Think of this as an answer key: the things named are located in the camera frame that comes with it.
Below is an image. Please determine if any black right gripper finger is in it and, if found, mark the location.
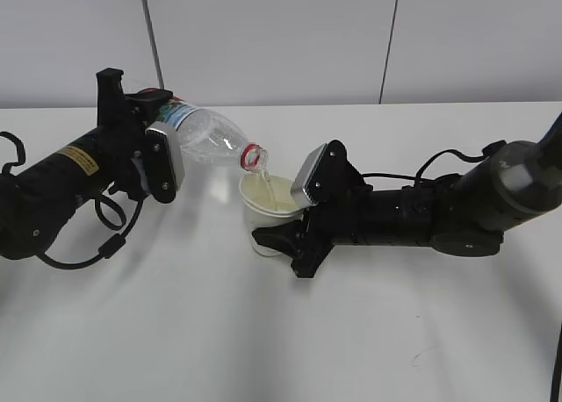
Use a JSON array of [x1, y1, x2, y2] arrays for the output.
[[251, 221, 305, 258]]

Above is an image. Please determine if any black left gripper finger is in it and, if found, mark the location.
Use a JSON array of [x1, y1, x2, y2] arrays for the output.
[[126, 88, 174, 126]]

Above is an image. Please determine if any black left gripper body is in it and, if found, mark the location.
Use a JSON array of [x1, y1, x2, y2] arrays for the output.
[[96, 68, 148, 200]]

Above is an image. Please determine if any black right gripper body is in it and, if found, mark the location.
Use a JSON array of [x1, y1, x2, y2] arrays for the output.
[[291, 164, 371, 278]]

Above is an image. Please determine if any white paper cup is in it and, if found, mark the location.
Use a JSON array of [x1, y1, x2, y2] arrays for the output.
[[239, 174, 303, 257]]

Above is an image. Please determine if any clear water bottle red label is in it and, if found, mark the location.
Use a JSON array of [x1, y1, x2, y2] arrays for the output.
[[155, 97, 268, 173]]

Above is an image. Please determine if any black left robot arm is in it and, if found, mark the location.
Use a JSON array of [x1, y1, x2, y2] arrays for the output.
[[1, 68, 179, 270]]

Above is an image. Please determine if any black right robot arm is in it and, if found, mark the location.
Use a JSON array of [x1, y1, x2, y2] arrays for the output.
[[251, 122, 561, 278]]

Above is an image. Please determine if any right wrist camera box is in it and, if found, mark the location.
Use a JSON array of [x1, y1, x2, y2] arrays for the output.
[[290, 140, 348, 209]]

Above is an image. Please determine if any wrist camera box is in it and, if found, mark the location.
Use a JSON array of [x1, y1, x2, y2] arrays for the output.
[[136, 121, 185, 204], [290, 140, 348, 209]]

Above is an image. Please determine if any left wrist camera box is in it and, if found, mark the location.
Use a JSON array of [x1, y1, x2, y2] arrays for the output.
[[136, 121, 185, 204]]

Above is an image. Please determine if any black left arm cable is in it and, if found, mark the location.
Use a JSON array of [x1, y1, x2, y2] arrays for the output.
[[0, 131, 146, 270]]

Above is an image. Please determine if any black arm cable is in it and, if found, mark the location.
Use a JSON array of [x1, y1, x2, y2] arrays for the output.
[[362, 140, 562, 402], [0, 131, 146, 270]]

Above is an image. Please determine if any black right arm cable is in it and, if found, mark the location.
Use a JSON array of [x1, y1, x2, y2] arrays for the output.
[[362, 140, 562, 402]]

